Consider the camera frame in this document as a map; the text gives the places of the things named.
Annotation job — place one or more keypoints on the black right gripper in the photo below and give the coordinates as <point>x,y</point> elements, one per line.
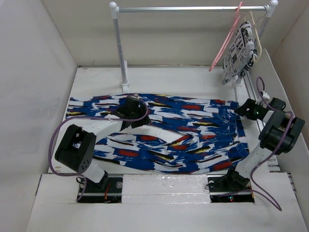
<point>249,103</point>

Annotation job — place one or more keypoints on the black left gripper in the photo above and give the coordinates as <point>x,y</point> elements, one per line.
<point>144,122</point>

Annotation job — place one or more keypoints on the blue white red patterned trousers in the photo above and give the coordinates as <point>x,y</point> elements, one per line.
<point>185,136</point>

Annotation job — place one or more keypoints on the pink plastic hanger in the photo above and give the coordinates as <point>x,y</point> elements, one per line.
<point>228,37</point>

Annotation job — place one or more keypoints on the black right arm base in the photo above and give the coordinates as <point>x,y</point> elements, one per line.
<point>229,188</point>

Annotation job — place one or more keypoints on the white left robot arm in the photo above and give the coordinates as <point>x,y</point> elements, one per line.
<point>77,145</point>

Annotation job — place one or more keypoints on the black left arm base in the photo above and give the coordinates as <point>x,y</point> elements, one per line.
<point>109,190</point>

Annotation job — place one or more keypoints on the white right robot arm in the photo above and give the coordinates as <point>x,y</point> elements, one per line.
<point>279,135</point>

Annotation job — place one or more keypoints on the cream plastic hanger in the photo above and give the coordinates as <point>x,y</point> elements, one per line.
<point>257,39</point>

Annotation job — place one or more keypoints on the black white printed garment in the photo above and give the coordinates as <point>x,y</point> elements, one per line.
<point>241,54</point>

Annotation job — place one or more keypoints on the white foam front board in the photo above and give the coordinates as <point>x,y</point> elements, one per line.
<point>165,189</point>

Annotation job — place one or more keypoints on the white metal clothes rack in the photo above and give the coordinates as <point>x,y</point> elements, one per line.
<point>116,10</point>

